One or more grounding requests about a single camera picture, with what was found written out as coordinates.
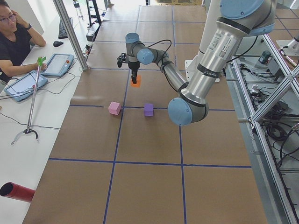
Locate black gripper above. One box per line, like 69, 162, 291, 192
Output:
129, 61, 140, 84

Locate orange foam block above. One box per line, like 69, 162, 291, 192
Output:
130, 75, 142, 88

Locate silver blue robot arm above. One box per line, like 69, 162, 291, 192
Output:
117, 0, 277, 126

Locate purple foam block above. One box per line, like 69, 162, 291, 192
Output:
144, 103, 154, 117

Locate pink foam block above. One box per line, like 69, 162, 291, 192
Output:
108, 101, 121, 115

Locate far blue teach pendant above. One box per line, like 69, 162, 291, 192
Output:
41, 54, 74, 77

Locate blue teach pendant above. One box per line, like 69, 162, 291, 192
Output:
41, 54, 74, 77
4, 71, 37, 102

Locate brown paper table cover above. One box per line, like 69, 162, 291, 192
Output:
24, 6, 268, 224

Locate black keyboard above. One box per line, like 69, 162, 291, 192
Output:
58, 20, 68, 39

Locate black computer mouse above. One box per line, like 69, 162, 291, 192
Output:
53, 41, 63, 47

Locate reacher grabber tool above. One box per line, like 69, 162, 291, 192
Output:
10, 56, 47, 145

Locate near blue teach pendant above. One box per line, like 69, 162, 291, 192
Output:
4, 71, 37, 102

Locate person in black shirt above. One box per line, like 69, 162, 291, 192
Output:
0, 0, 47, 85

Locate red cylinder bottle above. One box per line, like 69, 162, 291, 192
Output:
0, 182, 35, 203

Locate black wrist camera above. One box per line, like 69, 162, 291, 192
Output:
117, 53, 128, 68

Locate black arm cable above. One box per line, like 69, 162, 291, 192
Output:
148, 39, 177, 70

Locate aluminium frame post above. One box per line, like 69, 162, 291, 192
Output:
53, 0, 88, 71

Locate aluminium side frame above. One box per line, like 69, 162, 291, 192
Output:
226, 35, 299, 224

